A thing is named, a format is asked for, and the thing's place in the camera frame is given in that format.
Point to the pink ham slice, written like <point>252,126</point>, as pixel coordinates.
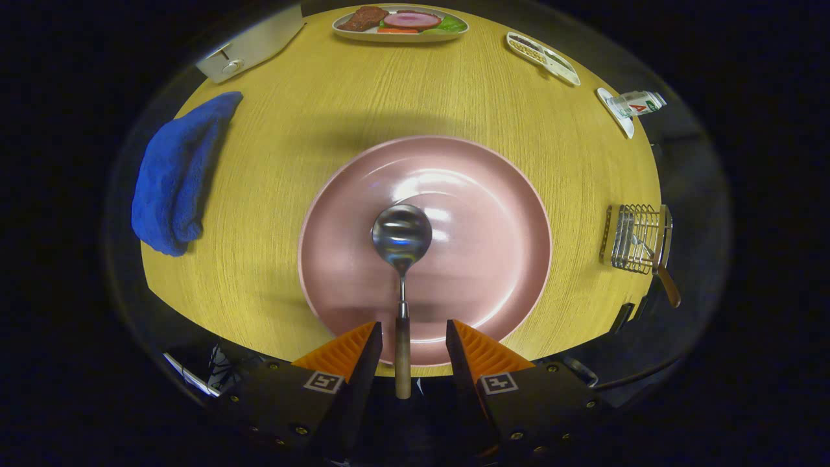
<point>412,19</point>

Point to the white square coaster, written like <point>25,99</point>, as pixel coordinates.
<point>622,123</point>

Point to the black table clamp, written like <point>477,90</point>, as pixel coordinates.
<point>622,318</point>
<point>645,306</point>

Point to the white drink bottle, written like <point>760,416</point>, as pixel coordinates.
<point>639,104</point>

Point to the orange carrot slice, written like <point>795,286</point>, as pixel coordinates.
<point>397,30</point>

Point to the grey food plate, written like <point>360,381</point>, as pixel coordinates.
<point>402,37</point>

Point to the brown meat piece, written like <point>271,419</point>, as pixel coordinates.
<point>363,18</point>

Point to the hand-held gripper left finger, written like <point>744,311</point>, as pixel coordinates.
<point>363,383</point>

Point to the white divided bean tray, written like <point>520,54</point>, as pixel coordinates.
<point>541,57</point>

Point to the green lettuce leaf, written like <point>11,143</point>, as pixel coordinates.
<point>450,24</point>

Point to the white toaster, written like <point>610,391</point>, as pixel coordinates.
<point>259,45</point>

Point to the pink plate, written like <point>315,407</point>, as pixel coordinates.
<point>486,227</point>

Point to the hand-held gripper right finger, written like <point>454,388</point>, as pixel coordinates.
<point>463,376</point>

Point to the blue towel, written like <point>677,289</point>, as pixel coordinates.
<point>175,175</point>

